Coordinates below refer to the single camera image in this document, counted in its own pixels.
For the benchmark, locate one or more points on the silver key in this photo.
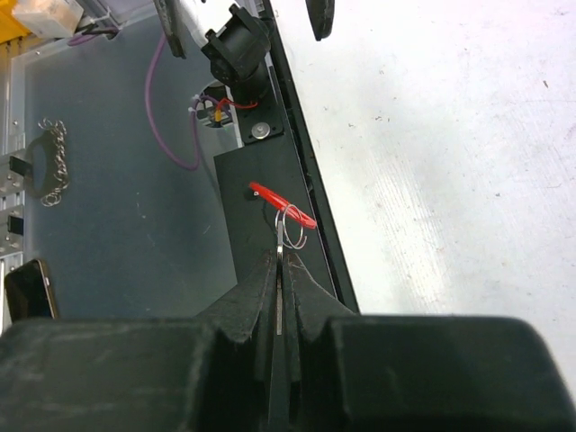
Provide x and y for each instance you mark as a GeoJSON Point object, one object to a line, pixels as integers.
{"type": "Point", "coordinates": [279, 277]}

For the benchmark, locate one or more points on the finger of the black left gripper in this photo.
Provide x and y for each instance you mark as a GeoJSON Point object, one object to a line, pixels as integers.
{"type": "Point", "coordinates": [321, 14]}
{"type": "Point", "coordinates": [171, 23]}

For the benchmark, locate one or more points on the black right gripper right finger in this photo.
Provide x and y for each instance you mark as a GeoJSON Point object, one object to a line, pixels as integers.
{"type": "Point", "coordinates": [420, 373]}

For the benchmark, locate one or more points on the red key tag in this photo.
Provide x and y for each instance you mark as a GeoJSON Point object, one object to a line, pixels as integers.
{"type": "Point", "coordinates": [281, 204]}

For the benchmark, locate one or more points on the black front mounting rail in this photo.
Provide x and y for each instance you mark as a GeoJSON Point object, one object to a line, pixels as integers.
{"type": "Point", "coordinates": [276, 152]}

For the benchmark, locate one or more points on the black smartphone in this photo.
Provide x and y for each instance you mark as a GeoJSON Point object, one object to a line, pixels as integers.
{"type": "Point", "coordinates": [29, 292]}

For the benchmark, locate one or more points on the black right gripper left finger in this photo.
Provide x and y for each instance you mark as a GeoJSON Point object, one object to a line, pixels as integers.
{"type": "Point", "coordinates": [199, 374]}

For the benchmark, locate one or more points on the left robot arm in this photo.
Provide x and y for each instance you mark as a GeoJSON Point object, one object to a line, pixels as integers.
{"type": "Point", "coordinates": [234, 41]}

